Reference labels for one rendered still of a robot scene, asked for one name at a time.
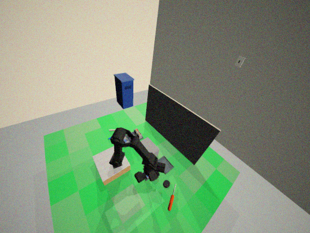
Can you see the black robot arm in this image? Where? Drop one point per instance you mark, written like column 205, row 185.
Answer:
column 148, row 159

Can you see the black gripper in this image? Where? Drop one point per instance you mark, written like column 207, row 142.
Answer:
column 140, row 176

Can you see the dark grey wall panel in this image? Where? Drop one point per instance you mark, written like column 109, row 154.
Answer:
column 186, row 131

